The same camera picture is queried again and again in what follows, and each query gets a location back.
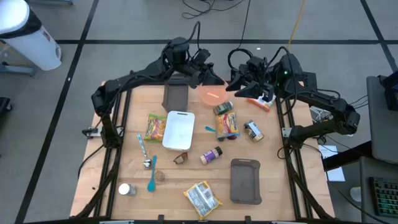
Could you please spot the yellow white ramen packet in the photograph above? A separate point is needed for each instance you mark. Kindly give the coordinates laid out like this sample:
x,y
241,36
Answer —
x,y
202,199

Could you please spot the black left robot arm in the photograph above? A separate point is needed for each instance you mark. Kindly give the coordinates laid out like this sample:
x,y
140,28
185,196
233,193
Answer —
x,y
130,81

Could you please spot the white lid spice jar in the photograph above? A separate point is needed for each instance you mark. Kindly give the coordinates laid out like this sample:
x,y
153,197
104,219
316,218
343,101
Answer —
x,y
126,189

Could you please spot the white trash bin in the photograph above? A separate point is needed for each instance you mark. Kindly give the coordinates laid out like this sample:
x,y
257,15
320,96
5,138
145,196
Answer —
x,y
34,46

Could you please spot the yellow blue ramen packet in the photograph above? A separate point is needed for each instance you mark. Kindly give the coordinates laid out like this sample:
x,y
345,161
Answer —
x,y
227,125

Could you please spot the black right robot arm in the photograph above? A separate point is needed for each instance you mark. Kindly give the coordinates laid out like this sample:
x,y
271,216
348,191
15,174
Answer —
x,y
323,99

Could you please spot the black table frame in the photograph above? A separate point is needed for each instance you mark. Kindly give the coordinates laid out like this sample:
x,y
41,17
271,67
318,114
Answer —
x,y
115,161

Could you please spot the backlit black keyboard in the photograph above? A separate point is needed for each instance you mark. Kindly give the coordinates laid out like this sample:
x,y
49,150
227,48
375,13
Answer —
x,y
385,196

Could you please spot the white paper sheet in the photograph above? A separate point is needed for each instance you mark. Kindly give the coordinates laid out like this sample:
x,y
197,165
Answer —
x,y
326,152

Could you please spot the brown snack bag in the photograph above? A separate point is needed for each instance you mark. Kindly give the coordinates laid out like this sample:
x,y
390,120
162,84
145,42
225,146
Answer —
x,y
181,158

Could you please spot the black box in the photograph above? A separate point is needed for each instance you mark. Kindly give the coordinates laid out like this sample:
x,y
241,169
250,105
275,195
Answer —
x,y
392,96

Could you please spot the lime shrimp ramen packet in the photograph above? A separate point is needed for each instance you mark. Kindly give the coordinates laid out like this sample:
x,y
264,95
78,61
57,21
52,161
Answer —
x,y
155,128

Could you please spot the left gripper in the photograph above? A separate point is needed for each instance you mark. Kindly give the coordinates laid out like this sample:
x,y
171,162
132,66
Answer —
x,y
199,63

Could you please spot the green spice jar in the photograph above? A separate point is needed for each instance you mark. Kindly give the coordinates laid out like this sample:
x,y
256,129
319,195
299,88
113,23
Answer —
x,y
223,108

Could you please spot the teal silicone spatula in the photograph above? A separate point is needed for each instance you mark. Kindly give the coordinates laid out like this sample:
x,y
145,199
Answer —
x,y
151,186

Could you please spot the brown plastic tray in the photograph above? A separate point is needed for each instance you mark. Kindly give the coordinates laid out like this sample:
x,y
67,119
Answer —
x,y
175,99
245,182

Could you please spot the grey computer mouse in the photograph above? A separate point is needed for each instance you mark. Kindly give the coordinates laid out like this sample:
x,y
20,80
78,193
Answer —
x,y
356,194

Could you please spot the grey desk top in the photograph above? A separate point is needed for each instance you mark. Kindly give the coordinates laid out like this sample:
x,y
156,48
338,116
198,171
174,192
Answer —
x,y
364,174
384,130

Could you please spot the white plastic tray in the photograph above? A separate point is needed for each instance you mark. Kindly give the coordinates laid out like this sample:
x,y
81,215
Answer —
x,y
178,130

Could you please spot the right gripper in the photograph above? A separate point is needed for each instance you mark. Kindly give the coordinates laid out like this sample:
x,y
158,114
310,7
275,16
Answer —
x,y
258,70

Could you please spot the purple label spice jar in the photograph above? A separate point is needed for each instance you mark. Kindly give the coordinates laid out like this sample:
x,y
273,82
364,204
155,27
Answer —
x,y
211,155

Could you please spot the black desk leg bar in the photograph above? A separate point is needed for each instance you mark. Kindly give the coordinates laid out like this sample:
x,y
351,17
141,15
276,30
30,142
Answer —
x,y
345,157

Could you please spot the orange ramen packet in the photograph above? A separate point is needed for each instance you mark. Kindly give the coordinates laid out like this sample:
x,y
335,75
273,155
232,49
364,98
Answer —
x,y
258,104

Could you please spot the orange translucent bowl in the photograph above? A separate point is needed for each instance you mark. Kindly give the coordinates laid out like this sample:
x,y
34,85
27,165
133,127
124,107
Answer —
x,y
214,96

